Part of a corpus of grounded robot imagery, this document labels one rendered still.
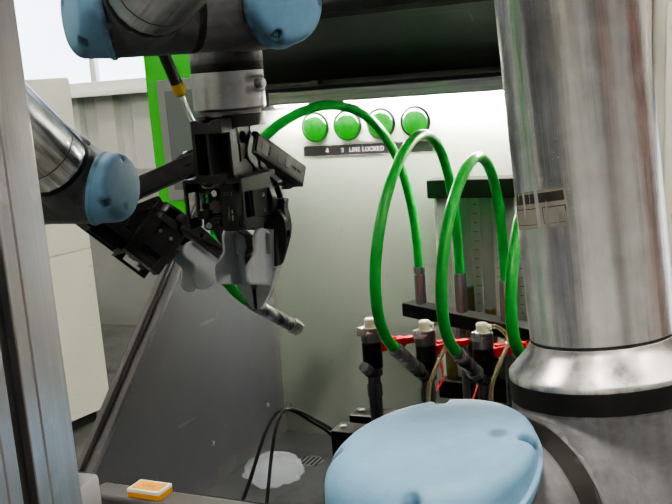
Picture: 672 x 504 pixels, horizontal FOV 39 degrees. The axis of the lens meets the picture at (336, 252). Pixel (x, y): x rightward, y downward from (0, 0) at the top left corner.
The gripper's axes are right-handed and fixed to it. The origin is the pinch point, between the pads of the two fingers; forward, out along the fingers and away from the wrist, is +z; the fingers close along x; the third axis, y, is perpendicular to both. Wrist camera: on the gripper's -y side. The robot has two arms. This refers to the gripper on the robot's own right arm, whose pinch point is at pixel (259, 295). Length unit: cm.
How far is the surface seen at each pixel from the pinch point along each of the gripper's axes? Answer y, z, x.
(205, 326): -33.9, 14.2, -30.9
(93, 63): -385, -43, -334
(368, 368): -25.2, 16.4, 0.9
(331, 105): -33.1, -19.0, -5.4
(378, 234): -14.4, -4.2, 8.5
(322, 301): -56, 15, -21
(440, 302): -12.8, 3.5, 16.3
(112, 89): -385, -26, -322
